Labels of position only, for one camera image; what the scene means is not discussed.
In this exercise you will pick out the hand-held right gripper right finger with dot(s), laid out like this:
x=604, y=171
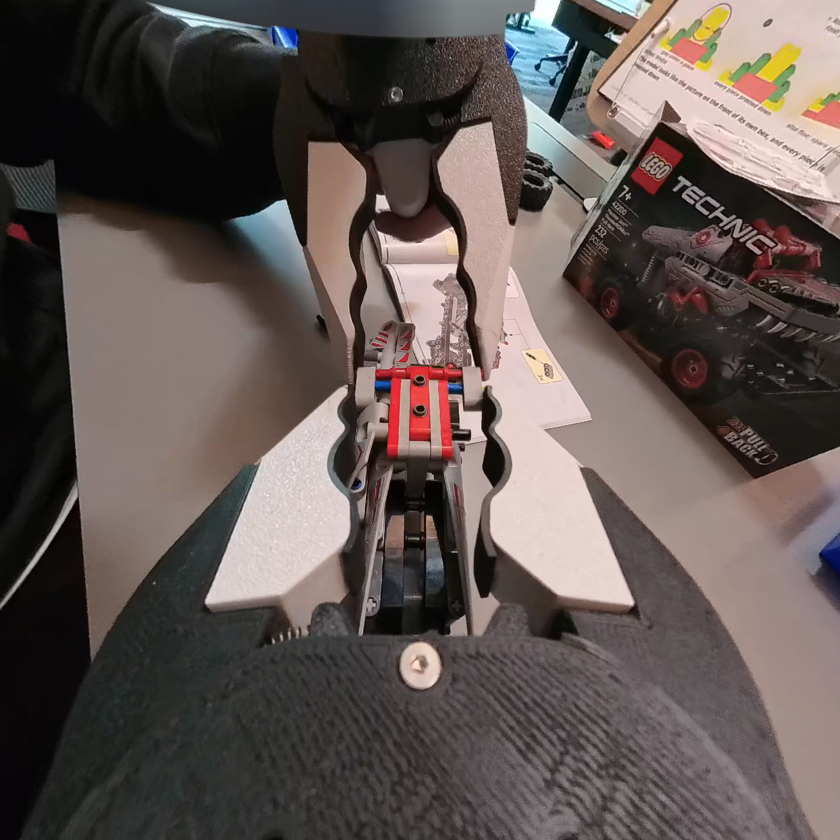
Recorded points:
x=544, y=525

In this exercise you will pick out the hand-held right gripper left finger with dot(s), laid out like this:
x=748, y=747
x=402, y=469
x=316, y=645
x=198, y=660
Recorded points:
x=289, y=525

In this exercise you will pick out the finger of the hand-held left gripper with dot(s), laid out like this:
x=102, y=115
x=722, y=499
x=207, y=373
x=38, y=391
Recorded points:
x=479, y=197
x=328, y=197

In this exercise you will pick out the grey red toy truck model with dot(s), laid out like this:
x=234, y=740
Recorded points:
x=420, y=420

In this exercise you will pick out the person's left forearm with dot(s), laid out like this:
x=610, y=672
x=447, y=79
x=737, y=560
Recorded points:
x=131, y=98

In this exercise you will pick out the pale adjoining desk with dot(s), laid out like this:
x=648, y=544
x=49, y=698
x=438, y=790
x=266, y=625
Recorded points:
x=564, y=151

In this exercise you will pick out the grey desk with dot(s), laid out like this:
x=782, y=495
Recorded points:
x=197, y=394

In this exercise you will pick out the person's left hand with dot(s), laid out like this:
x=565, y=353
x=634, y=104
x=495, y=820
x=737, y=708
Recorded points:
x=413, y=228

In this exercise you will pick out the black toy tyre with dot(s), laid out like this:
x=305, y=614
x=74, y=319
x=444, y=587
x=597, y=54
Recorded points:
x=541, y=164
x=538, y=191

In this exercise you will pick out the office chair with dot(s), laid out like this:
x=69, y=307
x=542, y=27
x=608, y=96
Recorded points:
x=552, y=64

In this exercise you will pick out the dark background table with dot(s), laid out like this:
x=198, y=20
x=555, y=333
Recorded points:
x=577, y=39

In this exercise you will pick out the small red toy piece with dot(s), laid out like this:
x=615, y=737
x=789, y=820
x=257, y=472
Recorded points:
x=600, y=138

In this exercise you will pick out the white instruction booklet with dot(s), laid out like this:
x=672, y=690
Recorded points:
x=525, y=394

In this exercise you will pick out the blue plastic storage bin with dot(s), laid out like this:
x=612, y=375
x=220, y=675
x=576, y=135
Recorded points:
x=283, y=37
x=831, y=555

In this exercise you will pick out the black toy set box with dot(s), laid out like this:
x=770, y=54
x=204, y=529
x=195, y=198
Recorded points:
x=722, y=295

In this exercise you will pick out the printed instruction sheet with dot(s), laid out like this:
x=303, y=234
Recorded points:
x=754, y=26

